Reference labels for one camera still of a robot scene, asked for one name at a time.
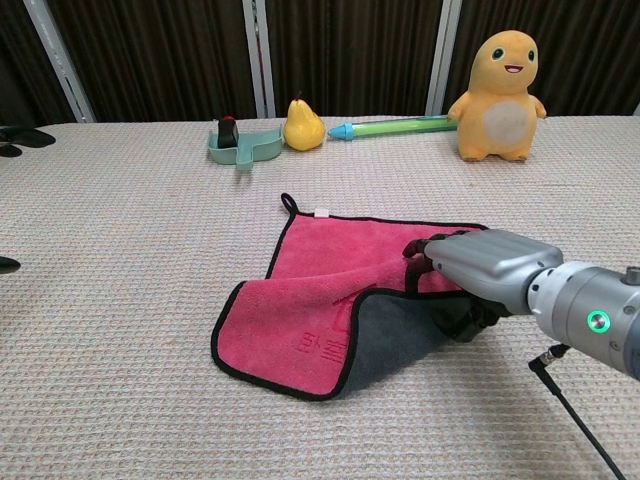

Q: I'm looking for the pink and grey cloth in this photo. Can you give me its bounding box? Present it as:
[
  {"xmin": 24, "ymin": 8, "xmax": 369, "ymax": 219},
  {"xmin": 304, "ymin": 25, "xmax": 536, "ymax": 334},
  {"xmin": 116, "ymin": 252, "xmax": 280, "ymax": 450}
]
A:
[{"xmin": 209, "ymin": 192, "xmax": 501, "ymax": 403}]

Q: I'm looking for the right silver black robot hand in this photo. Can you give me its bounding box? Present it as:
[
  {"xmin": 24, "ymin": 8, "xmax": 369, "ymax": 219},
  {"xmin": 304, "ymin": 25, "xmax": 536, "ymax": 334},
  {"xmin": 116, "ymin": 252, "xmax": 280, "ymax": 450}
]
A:
[{"xmin": 402, "ymin": 227, "xmax": 565, "ymax": 344}]

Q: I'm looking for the pale pink woven tablecloth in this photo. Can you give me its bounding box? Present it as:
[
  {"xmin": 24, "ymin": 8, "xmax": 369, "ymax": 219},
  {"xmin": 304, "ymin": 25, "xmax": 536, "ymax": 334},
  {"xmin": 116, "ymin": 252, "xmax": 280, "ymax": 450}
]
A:
[{"xmin": 0, "ymin": 115, "xmax": 640, "ymax": 480}]

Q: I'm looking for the yellow plush chick toy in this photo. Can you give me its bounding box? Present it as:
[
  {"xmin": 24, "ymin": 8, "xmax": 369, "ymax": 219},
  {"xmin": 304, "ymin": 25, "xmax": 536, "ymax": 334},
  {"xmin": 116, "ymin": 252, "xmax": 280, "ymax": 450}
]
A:
[{"xmin": 446, "ymin": 29, "xmax": 547, "ymax": 162}]

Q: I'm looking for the red and black lipstick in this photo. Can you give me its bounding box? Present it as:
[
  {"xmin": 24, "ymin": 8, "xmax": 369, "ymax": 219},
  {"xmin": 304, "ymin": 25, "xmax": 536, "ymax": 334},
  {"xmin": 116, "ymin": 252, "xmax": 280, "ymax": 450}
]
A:
[{"xmin": 217, "ymin": 115, "xmax": 240, "ymax": 150}]

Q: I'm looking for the aluminium frame post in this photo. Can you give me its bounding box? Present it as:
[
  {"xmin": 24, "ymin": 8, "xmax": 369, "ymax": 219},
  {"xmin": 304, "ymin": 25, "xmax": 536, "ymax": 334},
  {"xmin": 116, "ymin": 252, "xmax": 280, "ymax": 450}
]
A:
[
  {"xmin": 242, "ymin": 0, "xmax": 277, "ymax": 119},
  {"xmin": 22, "ymin": 0, "xmax": 96, "ymax": 124},
  {"xmin": 425, "ymin": 0, "xmax": 462, "ymax": 117}
]

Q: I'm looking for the teal plastic dustpan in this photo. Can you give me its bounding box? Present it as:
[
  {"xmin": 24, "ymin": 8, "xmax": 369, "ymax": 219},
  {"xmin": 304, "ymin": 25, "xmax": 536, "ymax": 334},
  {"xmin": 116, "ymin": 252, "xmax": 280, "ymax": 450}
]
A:
[{"xmin": 207, "ymin": 127, "xmax": 285, "ymax": 173}]

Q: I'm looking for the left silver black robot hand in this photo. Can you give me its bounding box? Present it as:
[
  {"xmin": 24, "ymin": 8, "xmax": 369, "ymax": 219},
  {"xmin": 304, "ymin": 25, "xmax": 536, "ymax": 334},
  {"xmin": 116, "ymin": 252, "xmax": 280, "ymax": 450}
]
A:
[{"xmin": 0, "ymin": 124, "xmax": 55, "ymax": 275}]

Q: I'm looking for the black pleated curtain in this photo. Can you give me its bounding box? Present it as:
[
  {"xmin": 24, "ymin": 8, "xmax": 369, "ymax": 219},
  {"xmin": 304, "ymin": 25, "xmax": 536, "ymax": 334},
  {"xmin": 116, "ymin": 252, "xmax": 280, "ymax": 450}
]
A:
[{"xmin": 0, "ymin": 0, "xmax": 640, "ymax": 126}]

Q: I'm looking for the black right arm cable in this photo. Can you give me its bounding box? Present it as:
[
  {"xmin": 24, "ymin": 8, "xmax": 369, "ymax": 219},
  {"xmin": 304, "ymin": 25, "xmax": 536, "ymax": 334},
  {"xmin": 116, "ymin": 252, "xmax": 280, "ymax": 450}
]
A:
[{"xmin": 528, "ymin": 344, "xmax": 629, "ymax": 480}]

